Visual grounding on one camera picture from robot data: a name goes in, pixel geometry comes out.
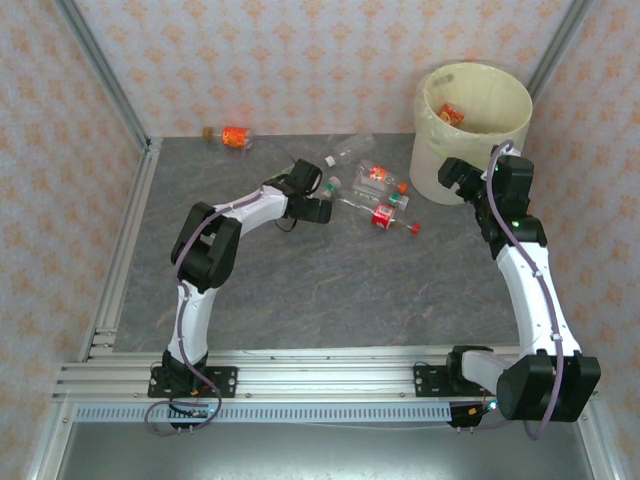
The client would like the clear bottle orange cap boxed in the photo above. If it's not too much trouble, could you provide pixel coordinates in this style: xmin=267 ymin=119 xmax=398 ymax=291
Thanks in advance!
xmin=352 ymin=159 xmax=409 ymax=196

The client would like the yellowish clear bin liner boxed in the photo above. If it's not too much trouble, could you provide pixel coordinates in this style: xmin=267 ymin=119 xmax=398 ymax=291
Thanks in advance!
xmin=409 ymin=60 xmax=534 ymax=166

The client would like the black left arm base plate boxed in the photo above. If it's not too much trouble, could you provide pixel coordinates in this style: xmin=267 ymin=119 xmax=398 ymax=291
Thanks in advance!
xmin=147 ymin=366 xmax=239 ymax=400

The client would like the aluminium frame leg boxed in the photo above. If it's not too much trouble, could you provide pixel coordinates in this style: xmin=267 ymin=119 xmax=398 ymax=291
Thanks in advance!
xmin=24 ymin=402 xmax=76 ymax=480
xmin=577 ymin=409 xmax=621 ymax=480

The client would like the orange label bottle brown cap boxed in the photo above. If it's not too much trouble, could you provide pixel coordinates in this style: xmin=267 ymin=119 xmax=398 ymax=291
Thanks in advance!
xmin=202 ymin=126 xmax=254 ymax=150

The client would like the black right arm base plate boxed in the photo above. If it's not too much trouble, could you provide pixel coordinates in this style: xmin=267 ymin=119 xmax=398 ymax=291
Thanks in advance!
xmin=413 ymin=363 xmax=504 ymax=400

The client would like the grey metal lower panel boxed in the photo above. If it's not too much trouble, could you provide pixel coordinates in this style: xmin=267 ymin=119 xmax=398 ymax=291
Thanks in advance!
xmin=54 ymin=422 xmax=596 ymax=480

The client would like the red label bottle red cap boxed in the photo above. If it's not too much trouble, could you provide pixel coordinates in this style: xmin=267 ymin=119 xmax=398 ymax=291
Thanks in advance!
xmin=357 ymin=199 xmax=422 ymax=236

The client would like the clear bottle green cap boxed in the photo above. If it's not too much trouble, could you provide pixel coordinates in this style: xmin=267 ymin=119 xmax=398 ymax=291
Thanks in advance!
xmin=335 ymin=191 xmax=411 ymax=214

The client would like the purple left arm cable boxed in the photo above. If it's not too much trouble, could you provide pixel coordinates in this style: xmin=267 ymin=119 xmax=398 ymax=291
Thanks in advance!
xmin=144 ymin=133 xmax=301 ymax=436

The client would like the cream plastic bin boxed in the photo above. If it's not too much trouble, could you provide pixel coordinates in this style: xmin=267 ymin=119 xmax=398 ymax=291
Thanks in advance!
xmin=408 ymin=60 xmax=534 ymax=205

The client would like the aluminium frame post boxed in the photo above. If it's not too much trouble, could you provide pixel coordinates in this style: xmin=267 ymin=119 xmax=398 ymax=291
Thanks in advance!
xmin=52 ymin=0 xmax=151 ymax=151
xmin=527 ymin=0 xmax=596 ymax=101

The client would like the grey slotted cable duct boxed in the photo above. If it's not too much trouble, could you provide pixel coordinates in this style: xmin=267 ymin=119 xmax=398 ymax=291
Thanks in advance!
xmin=74 ymin=403 xmax=454 ymax=424

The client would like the clear bottle white cap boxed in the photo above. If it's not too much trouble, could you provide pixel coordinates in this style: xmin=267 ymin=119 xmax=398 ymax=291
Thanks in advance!
xmin=324 ymin=133 xmax=376 ymax=168

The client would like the aluminium mounting rail beam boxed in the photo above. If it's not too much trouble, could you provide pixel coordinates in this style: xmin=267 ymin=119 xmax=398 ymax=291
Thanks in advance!
xmin=52 ymin=348 xmax=601 ymax=404

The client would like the aluminium side rail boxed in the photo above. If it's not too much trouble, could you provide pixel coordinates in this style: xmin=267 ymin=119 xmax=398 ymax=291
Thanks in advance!
xmin=78 ymin=137 xmax=164 ymax=362

